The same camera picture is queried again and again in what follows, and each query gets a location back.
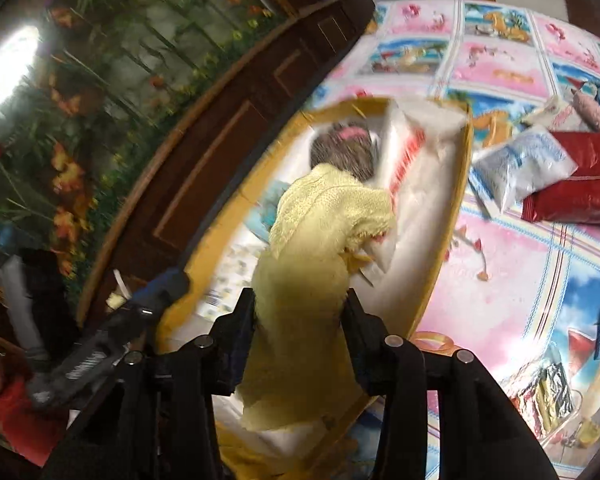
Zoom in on printed tablecloth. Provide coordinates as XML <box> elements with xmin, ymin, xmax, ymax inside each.
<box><xmin>305</xmin><ymin>0</ymin><xmax>600</xmax><ymax>480</ymax></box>

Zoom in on white lemon print packet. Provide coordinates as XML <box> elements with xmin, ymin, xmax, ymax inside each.
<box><xmin>200</xmin><ymin>240</ymin><xmax>261</xmax><ymax>321</ymax></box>

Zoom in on white foam box gold tape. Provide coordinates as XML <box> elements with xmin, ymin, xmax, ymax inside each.
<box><xmin>152</xmin><ymin>97</ymin><xmax>476</xmax><ymax>480</ymax></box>

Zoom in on yellow towel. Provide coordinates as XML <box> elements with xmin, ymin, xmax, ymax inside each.
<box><xmin>235</xmin><ymin>162</ymin><xmax>398</xmax><ymax>433</ymax></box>

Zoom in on brown knitted gloves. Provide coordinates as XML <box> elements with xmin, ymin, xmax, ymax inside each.
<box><xmin>309</xmin><ymin>127</ymin><xmax>381</xmax><ymax>182</ymax></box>

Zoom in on white blue printed packet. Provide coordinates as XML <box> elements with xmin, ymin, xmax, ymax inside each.
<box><xmin>472</xmin><ymin>127</ymin><xmax>579</xmax><ymax>214</ymax></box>

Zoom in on red foil packet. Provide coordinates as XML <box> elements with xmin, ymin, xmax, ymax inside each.
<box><xmin>521</xmin><ymin>131</ymin><xmax>600</xmax><ymax>227</ymax></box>

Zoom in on large white plastic packet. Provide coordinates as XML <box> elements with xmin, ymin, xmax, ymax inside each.
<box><xmin>375</xmin><ymin>99</ymin><xmax>468</xmax><ymax>281</ymax></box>

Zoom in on white printed sachet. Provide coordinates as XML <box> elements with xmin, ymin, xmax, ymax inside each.
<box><xmin>520</xmin><ymin>97</ymin><xmax>581</xmax><ymax>131</ymax></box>

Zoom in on pink plush toy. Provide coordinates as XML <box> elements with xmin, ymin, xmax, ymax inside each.
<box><xmin>572</xmin><ymin>92</ymin><xmax>600</xmax><ymax>134</ymax></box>

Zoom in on dark blue cartoon cloth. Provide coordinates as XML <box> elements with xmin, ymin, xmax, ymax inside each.
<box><xmin>250</xmin><ymin>192</ymin><xmax>283</xmax><ymax>233</ymax></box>

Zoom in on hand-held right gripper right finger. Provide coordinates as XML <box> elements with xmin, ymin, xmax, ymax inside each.
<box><xmin>341</xmin><ymin>287</ymin><xmax>556</xmax><ymax>480</ymax></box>

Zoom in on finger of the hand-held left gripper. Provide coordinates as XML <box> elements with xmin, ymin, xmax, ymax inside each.
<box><xmin>107</xmin><ymin>266</ymin><xmax>192</xmax><ymax>321</ymax></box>

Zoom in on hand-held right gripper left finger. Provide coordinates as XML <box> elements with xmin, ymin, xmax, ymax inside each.
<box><xmin>42</xmin><ymin>287</ymin><xmax>260</xmax><ymax>480</ymax></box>

